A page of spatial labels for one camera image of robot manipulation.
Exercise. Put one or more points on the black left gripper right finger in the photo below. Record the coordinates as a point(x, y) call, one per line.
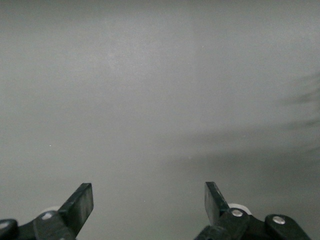
point(215, 207)

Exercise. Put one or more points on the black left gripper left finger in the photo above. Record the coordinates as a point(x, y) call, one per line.
point(78, 207)

